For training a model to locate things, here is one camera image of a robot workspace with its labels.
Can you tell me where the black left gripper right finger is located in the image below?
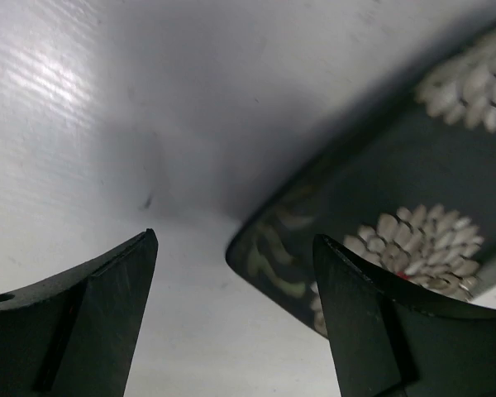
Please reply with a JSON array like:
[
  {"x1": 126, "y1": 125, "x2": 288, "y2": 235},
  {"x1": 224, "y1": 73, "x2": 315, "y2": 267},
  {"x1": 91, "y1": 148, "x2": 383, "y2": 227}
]
[{"x1": 312, "y1": 235, "x2": 496, "y2": 396}]

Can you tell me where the black floral square plate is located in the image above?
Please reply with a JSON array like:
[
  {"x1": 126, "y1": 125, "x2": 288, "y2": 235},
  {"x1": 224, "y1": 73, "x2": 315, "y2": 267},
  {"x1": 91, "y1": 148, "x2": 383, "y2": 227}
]
[{"x1": 225, "y1": 17, "x2": 496, "y2": 334}]

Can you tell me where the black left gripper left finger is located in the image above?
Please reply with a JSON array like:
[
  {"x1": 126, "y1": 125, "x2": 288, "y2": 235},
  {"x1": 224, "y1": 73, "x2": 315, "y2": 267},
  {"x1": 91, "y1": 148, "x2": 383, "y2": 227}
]
[{"x1": 0, "y1": 229, "x2": 158, "y2": 397}]

